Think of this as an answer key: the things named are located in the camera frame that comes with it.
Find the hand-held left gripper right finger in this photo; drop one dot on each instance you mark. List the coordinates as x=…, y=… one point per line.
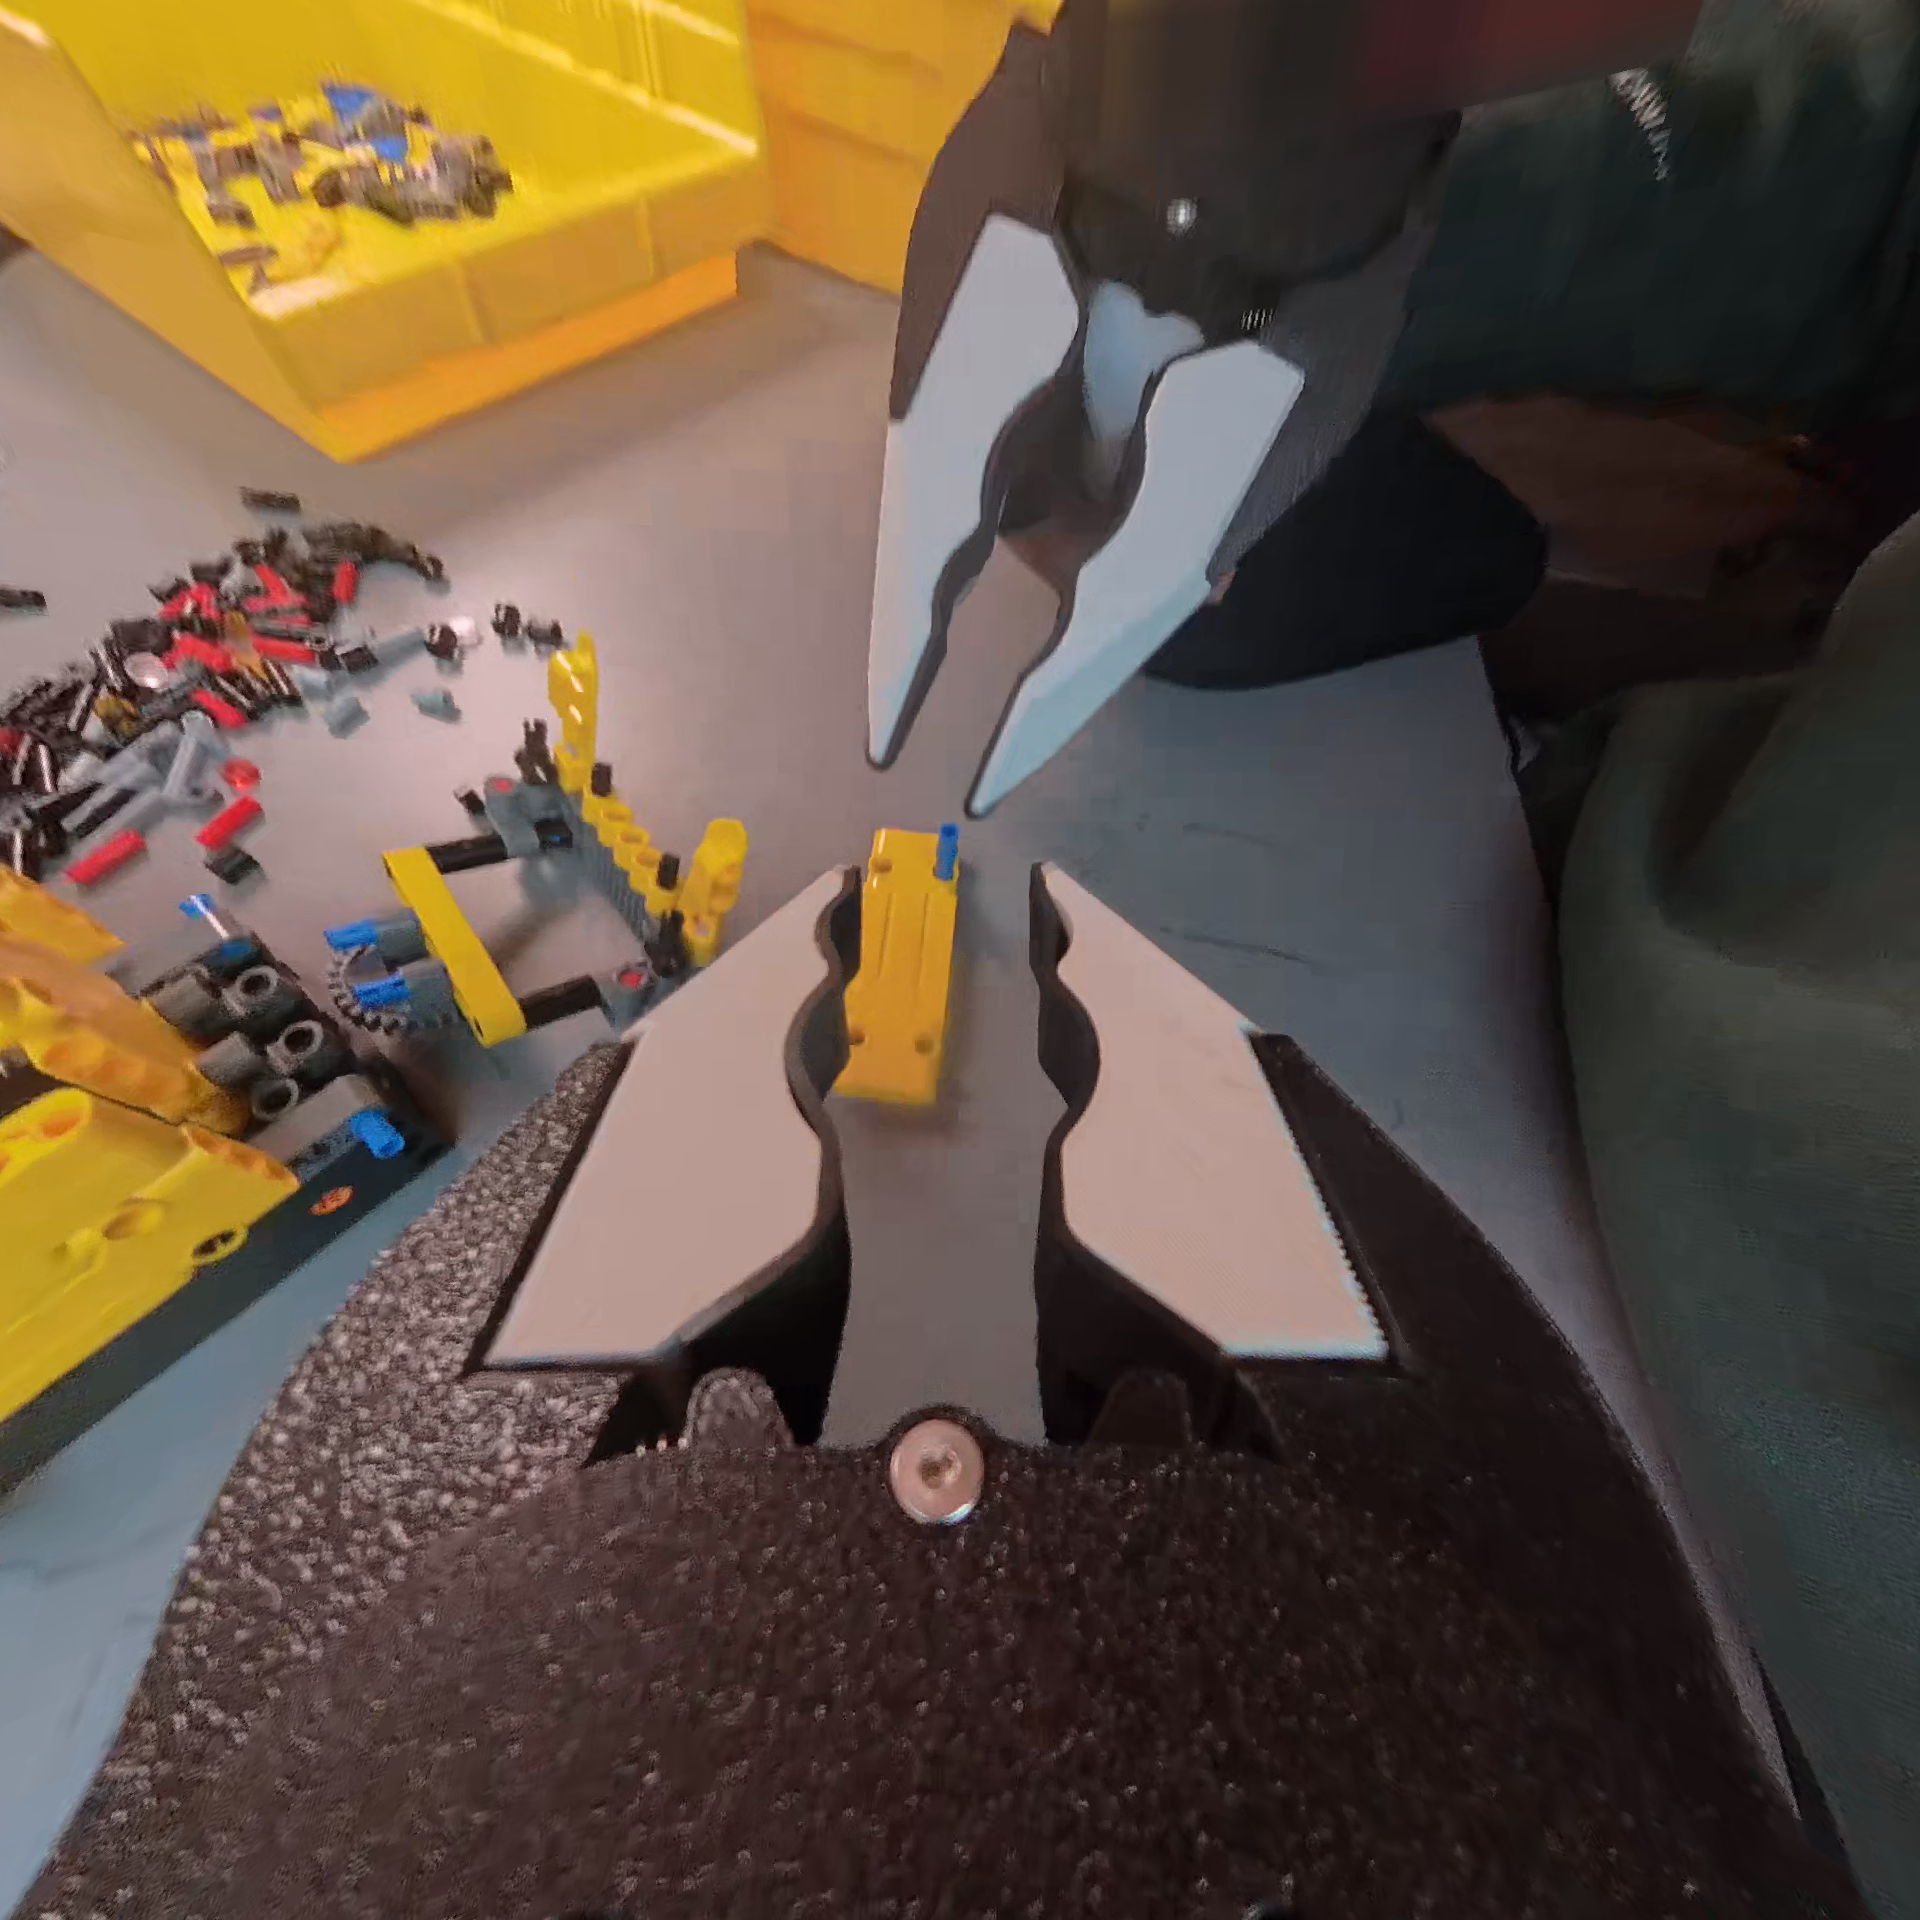
x=1214, y=1200

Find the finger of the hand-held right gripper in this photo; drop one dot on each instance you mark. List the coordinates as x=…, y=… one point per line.
x=1184, y=495
x=953, y=436

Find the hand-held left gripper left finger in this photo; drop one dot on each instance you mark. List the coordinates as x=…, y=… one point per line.
x=690, y=1200

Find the yellow lego panel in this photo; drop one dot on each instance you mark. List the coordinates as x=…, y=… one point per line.
x=901, y=975

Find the grey yellow lego rack assembly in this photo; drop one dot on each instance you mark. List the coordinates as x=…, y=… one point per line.
x=630, y=856

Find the yellow lego beam with black pins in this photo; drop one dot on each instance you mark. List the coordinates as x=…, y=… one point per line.
x=452, y=937

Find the grey lego gear with blue pins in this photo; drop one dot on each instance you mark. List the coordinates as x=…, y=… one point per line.
x=382, y=975

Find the blue lego pin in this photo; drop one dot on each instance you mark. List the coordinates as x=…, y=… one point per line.
x=948, y=854

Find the person's right forearm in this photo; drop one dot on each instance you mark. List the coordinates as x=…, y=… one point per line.
x=1652, y=224

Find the large yellow black lego model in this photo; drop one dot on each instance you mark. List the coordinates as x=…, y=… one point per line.
x=106, y=1200

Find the heap of mixed lego pieces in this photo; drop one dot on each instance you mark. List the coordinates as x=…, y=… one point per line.
x=346, y=159

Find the pile of small lego pins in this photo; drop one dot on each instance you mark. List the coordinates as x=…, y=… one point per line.
x=196, y=690

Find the black padded armrest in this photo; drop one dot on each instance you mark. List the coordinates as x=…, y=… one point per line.
x=1349, y=586

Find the yellow plastic storage bin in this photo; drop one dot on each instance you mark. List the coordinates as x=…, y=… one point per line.
x=856, y=136
x=494, y=301

